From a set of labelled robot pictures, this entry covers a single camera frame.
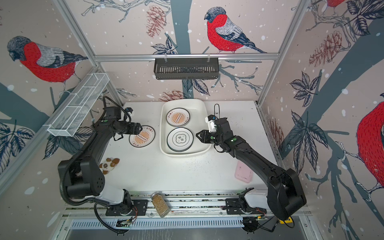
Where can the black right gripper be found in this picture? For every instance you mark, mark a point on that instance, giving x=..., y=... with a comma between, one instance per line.
x=206, y=135

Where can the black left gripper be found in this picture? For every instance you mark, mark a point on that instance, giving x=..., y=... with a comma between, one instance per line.
x=135, y=130

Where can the orange sunburst plate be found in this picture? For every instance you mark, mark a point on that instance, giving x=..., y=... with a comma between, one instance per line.
x=144, y=138
x=178, y=117

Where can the white plate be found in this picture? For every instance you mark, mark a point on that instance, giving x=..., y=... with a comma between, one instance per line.
x=180, y=139

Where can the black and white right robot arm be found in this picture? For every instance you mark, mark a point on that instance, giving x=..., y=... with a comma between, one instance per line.
x=285, y=192

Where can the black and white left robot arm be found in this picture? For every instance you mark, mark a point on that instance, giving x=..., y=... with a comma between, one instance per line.
x=81, y=179

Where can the white plastic bin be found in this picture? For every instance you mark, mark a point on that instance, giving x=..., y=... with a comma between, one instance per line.
x=197, y=123

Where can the brown white plush toy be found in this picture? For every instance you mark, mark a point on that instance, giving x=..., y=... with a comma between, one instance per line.
x=108, y=165

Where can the glass jar of grains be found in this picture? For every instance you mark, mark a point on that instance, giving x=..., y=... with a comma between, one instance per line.
x=160, y=205

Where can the small circuit board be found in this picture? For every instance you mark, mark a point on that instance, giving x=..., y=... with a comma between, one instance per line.
x=124, y=223

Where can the yellow tape measure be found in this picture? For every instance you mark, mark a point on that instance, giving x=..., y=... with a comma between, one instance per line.
x=288, y=221

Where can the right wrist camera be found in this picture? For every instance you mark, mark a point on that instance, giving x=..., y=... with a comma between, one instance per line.
x=210, y=120

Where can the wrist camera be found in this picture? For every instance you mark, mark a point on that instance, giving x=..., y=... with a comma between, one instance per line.
x=129, y=111
x=210, y=120

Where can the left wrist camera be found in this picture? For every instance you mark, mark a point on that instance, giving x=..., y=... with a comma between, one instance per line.
x=129, y=111

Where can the white mesh wall shelf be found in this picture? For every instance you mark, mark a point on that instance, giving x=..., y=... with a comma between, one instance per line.
x=81, y=102

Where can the black hanging wire basket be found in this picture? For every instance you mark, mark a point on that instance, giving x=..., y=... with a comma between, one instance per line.
x=186, y=69

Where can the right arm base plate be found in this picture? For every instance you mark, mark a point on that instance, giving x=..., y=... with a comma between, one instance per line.
x=240, y=206

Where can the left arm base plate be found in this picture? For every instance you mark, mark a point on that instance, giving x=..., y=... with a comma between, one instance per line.
x=136, y=208

